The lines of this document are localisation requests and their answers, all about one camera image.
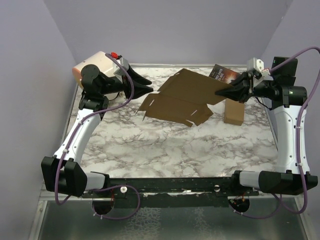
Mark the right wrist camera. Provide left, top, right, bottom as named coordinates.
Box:
left=246, top=57, right=271, bottom=80

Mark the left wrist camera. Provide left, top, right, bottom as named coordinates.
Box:
left=110, top=52, right=129, bottom=79

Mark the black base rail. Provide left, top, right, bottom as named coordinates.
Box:
left=82, top=177, right=259, bottom=208

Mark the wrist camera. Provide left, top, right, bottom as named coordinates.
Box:
left=246, top=57, right=271, bottom=80
left=110, top=52, right=129, bottom=79

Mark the brown cardboard box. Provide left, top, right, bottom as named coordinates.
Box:
left=138, top=68, right=232, bottom=127

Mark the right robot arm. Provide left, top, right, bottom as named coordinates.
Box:
left=216, top=57, right=318, bottom=196

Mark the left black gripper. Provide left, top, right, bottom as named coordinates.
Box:
left=99, top=63, right=154, bottom=99

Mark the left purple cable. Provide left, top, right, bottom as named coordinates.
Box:
left=54, top=52, right=141, bottom=221

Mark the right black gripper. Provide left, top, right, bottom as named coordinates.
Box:
left=215, top=69, right=276, bottom=104

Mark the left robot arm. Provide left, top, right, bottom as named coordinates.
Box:
left=41, top=64, right=153, bottom=198

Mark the dark book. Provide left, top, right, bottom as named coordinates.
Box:
left=209, top=64, right=240, bottom=84

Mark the small folded cardboard box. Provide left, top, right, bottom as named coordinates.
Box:
left=224, top=98, right=245, bottom=126

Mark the cream cylindrical drum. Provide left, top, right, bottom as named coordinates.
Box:
left=72, top=51, right=125, bottom=89

